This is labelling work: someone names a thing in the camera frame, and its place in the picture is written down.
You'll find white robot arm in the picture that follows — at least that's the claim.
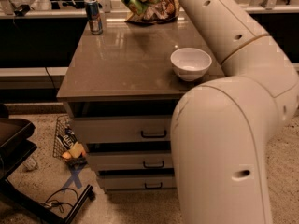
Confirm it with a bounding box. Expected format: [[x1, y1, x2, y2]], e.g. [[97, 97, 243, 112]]
[[170, 0, 299, 224]]

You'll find brown yellow chip bag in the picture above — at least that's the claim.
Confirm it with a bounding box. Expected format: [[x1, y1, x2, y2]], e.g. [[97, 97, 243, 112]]
[[127, 0, 180, 24]]

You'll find redbull can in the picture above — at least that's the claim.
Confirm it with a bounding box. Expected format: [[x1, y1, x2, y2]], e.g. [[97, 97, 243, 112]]
[[84, 0, 103, 35]]

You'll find white bowl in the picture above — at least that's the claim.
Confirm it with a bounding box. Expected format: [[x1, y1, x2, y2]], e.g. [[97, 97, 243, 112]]
[[170, 48, 212, 81]]

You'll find grey drawer cabinet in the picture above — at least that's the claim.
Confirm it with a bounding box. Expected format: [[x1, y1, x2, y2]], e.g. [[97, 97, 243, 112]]
[[56, 11, 226, 194]]

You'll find black device on counter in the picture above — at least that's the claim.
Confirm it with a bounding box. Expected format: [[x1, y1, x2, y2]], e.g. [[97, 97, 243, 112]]
[[14, 5, 31, 16]]

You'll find top drawer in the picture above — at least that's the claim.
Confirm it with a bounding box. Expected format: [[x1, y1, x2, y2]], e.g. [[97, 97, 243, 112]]
[[71, 116, 171, 144]]

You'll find drawer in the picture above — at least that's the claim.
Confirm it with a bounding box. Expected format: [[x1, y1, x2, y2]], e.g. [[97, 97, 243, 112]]
[[97, 175, 177, 191], [71, 116, 171, 144], [86, 151, 173, 171]]

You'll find middle drawer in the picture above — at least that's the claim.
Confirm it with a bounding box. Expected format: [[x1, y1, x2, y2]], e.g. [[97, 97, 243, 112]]
[[86, 151, 173, 171]]

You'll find bottom drawer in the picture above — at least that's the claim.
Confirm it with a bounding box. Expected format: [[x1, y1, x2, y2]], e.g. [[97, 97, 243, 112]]
[[97, 175, 177, 191]]

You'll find wire basket with snacks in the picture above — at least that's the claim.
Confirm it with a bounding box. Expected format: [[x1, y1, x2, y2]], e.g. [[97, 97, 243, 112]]
[[52, 115, 87, 166]]

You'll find black cart frame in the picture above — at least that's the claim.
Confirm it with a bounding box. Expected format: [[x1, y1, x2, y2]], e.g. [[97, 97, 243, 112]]
[[0, 104, 94, 224]]

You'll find black floor cable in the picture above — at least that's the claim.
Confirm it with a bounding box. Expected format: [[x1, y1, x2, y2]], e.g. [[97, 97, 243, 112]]
[[39, 187, 80, 214]]

